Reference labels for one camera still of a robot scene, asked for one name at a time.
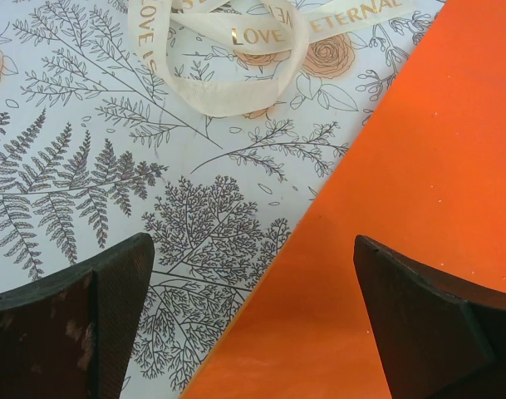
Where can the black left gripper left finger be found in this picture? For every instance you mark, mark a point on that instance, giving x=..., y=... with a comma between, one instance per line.
x=49, y=332

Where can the floral patterned table mat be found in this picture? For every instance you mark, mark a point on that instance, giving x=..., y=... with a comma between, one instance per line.
x=70, y=104

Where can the orange wrapping paper sheet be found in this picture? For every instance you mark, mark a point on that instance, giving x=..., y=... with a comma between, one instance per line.
x=402, y=208

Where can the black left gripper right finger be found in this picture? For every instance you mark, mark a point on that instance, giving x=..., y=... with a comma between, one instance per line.
x=435, y=345

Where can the cream ribbon with gold print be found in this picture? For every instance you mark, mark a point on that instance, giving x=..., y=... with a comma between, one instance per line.
x=219, y=93

